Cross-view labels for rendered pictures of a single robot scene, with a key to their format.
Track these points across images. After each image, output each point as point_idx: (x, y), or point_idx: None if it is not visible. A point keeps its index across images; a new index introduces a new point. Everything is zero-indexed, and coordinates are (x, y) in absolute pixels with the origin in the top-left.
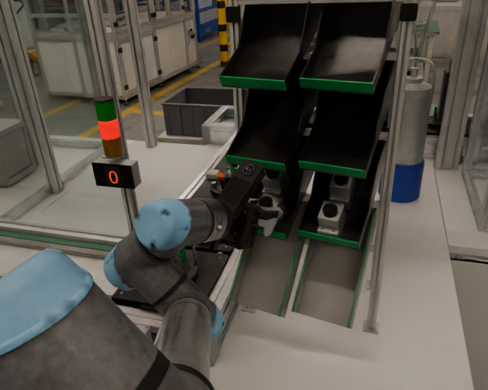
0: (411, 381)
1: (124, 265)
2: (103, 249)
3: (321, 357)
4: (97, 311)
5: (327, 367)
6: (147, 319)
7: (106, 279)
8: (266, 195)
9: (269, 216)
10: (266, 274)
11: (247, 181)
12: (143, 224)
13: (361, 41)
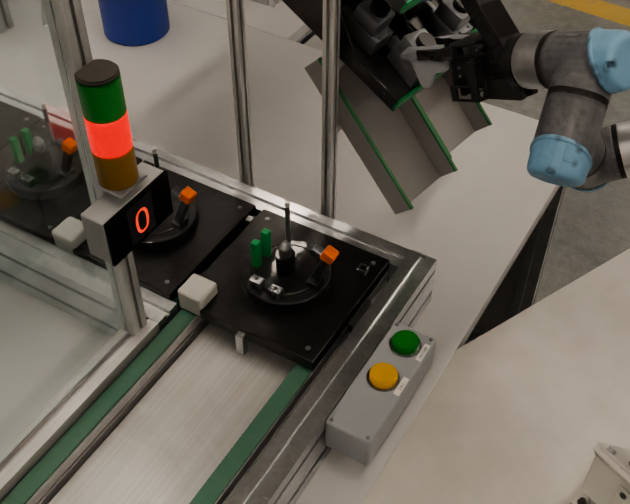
0: (494, 145)
1: (594, 144)
2: (128, 388)
3: (442, 199)
4: None
5: (458, 199)
6: (380, 322)
7: (210, 398)
8: (410, 35)
9: None
10: (392, 152)
11: (495, 0)
12: (622, 67)
13: None
